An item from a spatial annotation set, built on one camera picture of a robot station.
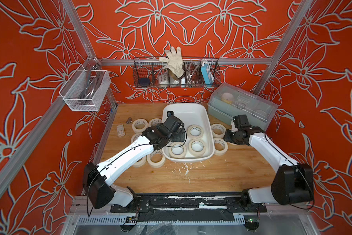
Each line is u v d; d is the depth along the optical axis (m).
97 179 0.39
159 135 0.53
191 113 1.10
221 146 0.94
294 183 0.41
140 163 0.85
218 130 1.01
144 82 0.96
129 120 1.07
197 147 0.95
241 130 0.65
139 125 1.07
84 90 0.76
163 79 0.94
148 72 1.01
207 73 0.86
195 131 1.02
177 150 0.92
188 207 0.73
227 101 0.96
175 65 0.90
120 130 1.03
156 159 0.89
